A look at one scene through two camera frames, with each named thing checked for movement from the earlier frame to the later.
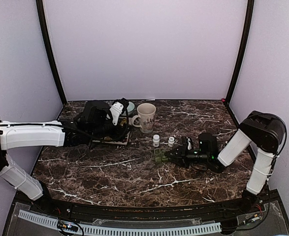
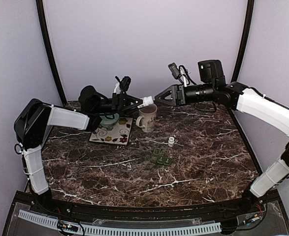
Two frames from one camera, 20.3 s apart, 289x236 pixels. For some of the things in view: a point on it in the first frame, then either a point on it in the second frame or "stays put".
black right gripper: (181, 156) -> (178, 95)
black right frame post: (249, 20) stays put
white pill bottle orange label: (156, 140) -> (146, 101)
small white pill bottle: (171, 141) stays put
